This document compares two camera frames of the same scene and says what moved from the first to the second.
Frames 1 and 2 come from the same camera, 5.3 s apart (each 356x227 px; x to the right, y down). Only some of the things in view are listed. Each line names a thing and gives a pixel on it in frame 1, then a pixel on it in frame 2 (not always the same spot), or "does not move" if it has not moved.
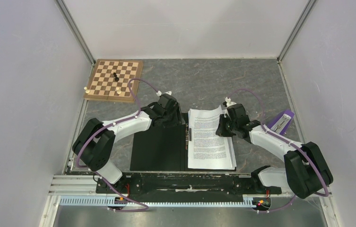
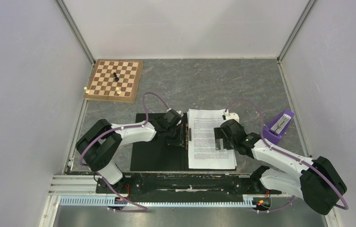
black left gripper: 178,118 -> 178,141
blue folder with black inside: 155,148 does not move
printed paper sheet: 206,149 does not move
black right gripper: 221,131 -> 219,135
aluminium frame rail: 68,185 does not move
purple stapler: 279,123 does not move
